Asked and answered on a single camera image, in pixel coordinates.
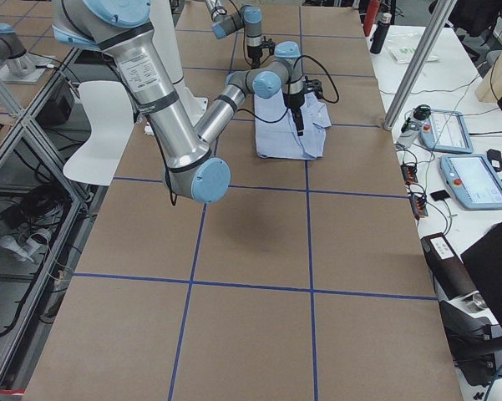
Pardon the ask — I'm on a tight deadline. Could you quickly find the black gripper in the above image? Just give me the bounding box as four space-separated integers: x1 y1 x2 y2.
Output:
246 45 263 69
282 91 305 136

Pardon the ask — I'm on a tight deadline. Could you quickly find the light blue striped shirt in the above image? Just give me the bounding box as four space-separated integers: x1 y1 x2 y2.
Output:
254 91 332 160

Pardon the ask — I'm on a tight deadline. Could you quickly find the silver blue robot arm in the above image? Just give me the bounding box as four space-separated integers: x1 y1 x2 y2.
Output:
52 1 306 204
205 0 268 69

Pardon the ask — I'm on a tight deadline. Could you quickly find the black water bottle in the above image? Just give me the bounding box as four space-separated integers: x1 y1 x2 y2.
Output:
369 13 393 54

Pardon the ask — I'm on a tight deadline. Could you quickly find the white paper green print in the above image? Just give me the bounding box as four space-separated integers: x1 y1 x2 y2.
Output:
384 33 422 64

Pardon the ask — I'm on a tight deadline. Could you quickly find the red cylinder bottle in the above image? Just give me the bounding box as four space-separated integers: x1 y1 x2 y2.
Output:
363 0 381 38

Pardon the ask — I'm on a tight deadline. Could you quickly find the upper blue teach pendant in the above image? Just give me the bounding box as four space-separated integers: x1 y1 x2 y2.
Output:
419 109 474 154

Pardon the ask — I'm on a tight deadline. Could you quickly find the blue teach pendant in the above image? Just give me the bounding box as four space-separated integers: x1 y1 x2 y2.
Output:
439 154 502 211
419 109 474 154

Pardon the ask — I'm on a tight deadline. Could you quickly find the orange black circuit board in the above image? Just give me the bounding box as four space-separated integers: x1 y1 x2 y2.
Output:
400 163 428 221

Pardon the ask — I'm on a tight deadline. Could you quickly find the white chair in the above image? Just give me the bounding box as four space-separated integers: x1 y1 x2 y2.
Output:
63 80 134 186

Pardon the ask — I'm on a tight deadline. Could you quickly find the small black square pad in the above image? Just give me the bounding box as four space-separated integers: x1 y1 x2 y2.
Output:
430 190 450 201

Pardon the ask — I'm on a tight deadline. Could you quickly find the lower blue teach pendant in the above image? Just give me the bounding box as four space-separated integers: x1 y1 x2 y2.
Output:
439 154 502 211

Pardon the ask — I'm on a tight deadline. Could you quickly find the black monitor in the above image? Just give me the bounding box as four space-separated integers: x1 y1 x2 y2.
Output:
461 221 502 327

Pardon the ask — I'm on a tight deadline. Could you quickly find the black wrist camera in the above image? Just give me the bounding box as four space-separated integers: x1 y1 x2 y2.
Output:
305 77 324 99
261 36 276 55

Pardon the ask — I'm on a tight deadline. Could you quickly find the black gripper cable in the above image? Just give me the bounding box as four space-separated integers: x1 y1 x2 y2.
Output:
237 54 340 124

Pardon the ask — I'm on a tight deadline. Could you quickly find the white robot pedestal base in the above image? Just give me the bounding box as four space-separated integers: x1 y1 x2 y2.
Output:
150 0 208 131

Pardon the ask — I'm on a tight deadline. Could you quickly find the silver aluminium frame post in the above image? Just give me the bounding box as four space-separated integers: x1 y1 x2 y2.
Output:
383 0 456 131

